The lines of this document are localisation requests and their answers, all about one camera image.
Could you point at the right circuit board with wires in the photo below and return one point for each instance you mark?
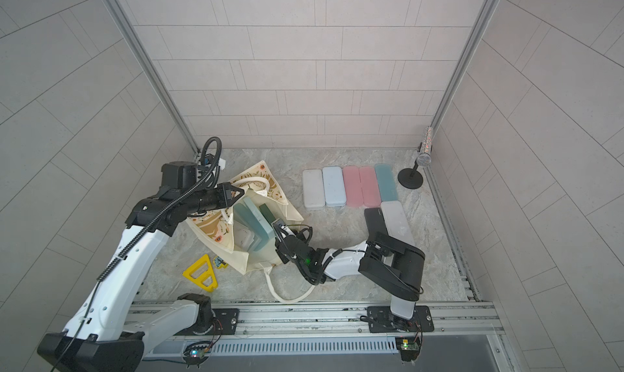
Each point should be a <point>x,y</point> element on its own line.
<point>409,348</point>

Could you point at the floral canvas tote bag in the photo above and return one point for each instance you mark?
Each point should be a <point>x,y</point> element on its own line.
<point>241,235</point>

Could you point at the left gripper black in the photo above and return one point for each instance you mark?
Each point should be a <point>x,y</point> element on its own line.
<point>226,198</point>

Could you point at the glitter microphone on stand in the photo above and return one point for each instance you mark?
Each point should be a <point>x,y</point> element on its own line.
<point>412,178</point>

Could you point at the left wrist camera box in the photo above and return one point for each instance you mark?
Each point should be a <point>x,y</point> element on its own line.
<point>179,175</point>

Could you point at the small round yellow sticker toy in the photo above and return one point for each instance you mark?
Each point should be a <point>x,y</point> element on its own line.
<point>220,263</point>

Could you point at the teal translucent pencil case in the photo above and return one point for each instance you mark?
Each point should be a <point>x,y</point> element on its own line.
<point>386,182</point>

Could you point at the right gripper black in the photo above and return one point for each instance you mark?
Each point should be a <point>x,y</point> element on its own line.
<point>281,250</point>

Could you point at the grey teal pencil case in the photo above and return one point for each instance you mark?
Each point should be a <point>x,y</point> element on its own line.
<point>248,216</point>

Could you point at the dark grey pencil case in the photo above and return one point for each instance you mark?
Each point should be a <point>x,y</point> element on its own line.
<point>375,222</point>

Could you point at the dark green pencil case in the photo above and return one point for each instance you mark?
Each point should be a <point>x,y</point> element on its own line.
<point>267,214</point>

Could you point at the white glossy tin pencil case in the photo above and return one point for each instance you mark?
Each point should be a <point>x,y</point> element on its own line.
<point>313,189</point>

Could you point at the aluminium mounting rail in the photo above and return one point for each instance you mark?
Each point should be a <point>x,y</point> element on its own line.
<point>302,318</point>

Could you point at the pink translucent pencil case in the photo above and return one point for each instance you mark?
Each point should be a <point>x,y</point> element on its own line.
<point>370,188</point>

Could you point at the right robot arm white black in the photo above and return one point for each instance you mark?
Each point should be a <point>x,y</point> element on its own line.
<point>389,263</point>

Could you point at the circuit board with wires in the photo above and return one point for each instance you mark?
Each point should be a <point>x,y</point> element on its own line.
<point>409,348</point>
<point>197,353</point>

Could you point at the yellow triangular plastic tool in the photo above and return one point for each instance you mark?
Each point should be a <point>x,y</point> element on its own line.
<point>201,273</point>

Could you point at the pale mint pencil case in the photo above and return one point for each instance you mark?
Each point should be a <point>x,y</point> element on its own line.
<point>334,186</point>

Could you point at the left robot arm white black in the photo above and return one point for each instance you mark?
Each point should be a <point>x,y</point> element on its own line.
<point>96,339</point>

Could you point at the left circuit board with wires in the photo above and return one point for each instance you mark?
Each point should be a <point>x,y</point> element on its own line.
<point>197,353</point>

